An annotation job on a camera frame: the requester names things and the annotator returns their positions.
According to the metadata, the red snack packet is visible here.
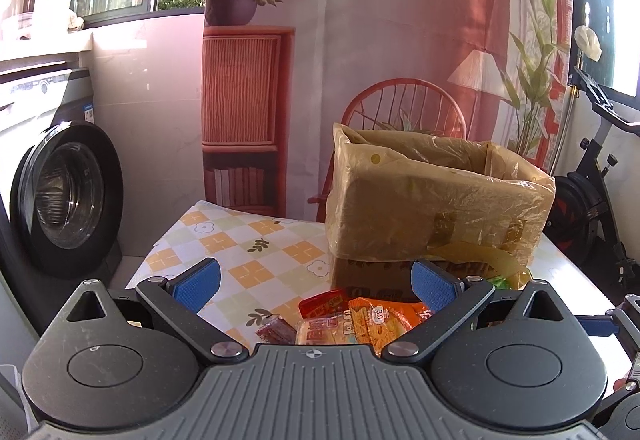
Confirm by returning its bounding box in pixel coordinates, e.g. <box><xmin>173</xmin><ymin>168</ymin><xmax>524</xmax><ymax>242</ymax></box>
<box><xmin>298</xmin><ymin>287</ymin><xmax>358</xmax><ymax>320</ymax></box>

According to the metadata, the orange snack packet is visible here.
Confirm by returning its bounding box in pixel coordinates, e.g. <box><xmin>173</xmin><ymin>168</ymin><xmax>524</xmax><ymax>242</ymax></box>
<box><xmin>349</xmin><ymin>297</ymin><xmax>432</xmax><ymax>356</ymax></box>

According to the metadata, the checkered floral tablecloth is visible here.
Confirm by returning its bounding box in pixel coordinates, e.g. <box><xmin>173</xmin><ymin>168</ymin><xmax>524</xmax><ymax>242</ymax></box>
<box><xmin>127</xmin><ymin>200</ymin><xmax>332</xmax><ymax>349</ymax></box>

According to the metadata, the black exercise bike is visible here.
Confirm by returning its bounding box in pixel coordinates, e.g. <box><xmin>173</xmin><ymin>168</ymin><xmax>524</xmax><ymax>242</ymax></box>
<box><xmin>544</xmin><ymin>68</ymin><xmax>639</xmax><ymax>290</ymax></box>

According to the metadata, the small dark red packet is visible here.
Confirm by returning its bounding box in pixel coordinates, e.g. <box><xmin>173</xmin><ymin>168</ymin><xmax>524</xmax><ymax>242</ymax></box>
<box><xmin>256</xmin><ymin>316</ymin><xmax>297</xmax><ymax>345</ymax></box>

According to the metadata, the cardboard box with plastic liner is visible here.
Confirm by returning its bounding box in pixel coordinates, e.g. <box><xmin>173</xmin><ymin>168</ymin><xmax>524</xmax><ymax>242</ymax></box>
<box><xmin>324</xmin><ymin>124</ymin><xmax>555</xmax><ymax>300</ymax></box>

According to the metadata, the pink biscuit packet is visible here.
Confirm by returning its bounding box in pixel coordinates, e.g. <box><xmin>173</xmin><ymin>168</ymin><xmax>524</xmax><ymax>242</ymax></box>
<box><xmin>296</xmin><ymin>311</ymin><xmax>357</xmax><ymax>346</ymax></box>

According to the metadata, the black front-load washing machine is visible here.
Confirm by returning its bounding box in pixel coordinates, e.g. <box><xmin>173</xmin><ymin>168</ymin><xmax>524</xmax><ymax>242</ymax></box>
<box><xmin>1</xmin><ymin>63</ymin><xmax>124</xmax><ymax>334</ymax></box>

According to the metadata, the printed room backdrop cloth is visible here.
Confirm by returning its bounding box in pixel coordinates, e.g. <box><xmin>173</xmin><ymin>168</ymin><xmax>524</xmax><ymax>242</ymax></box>
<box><xmin>201</xmin><ymin>0</ymin><xmax>573</xmax><ymax>221</ymax></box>

